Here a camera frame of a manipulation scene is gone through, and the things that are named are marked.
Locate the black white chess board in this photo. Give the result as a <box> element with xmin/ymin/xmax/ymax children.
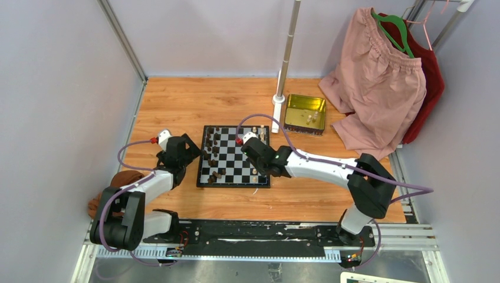
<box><xmin>196</xmin><ymin>125</ymin><xmax>271</xmax><ymax>189</ymax></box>

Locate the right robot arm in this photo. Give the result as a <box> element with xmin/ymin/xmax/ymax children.
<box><xmin>237</xmin><ymin>133</ymin><xmax>396</xmax><ymax>246</ymax></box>

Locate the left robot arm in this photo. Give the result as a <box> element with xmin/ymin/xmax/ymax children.
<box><xmin>89</xmin><ymin>130</ymin><xmax>201</xmax><ymax>252</ymax></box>

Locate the yellow metal tin tray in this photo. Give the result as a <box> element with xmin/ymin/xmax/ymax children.
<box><xmin>284</xmin><ymin>94</ymin><xmax>326</xmax><ymax>136</ymax></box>

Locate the brown crumpled cloth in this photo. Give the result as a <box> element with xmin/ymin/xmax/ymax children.
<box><xmin>87</xmin><ymin>171</ymin><xmax>144</xmax><ymax>219</ymax></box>

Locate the silver rack pole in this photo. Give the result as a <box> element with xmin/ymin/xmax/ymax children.
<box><xmin>272</xmin><ymin>0</ymin><xmax>301</xmax><ymax>106</ymax></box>

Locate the pink hanging garment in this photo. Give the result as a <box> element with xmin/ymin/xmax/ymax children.
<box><xmin>318</xmin><ymin>8</ymin><xmax>426</xmax><ymax>160</ymax></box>

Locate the red hanging garment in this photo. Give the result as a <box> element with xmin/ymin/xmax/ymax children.
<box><xmin>402</xmin><ymin>28</ymin><xmax>445</xmax><ymax>144</ymax></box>

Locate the green clothes hanger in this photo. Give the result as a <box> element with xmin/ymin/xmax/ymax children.
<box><xmin>371</xmin><ymin>11</ymin><xmax>415</xmax><ymax>60</ymax></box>

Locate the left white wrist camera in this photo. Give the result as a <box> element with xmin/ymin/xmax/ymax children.
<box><xmin>150</xmin><ymin>129</ymin><xmax>172</xmax><ymax>151</ymax></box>

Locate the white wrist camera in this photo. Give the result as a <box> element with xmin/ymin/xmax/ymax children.
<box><xmin>235</xmin><ymin>132</ymin><xmax>258</xmax><ymax>146</ymax></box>
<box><xmin>150</xmin><ymin>129</ymin><xmax>172</xmax><ymax>151</ymax></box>

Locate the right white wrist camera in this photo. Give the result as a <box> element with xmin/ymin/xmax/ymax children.
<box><xmin>235</xmin><ymin>132</ymin><xmax>258</xmax><ymax>146</ymax></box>

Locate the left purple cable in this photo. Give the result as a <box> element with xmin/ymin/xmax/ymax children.
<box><xmin>98</xmin><ymin>140</ymin><xmax>185</xmax><ymax>268</ymax></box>

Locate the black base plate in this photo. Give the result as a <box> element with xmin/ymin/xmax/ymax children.
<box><xmin>144</xmin><ymin>219</ymin><xmax>376</xmax><ymax>259</ymax></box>

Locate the pink wire hanger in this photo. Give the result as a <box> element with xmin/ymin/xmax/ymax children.
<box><xmin>402</xmin><ymin>0</ymin><xmax>438</xmax><ymax>51</ymax></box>

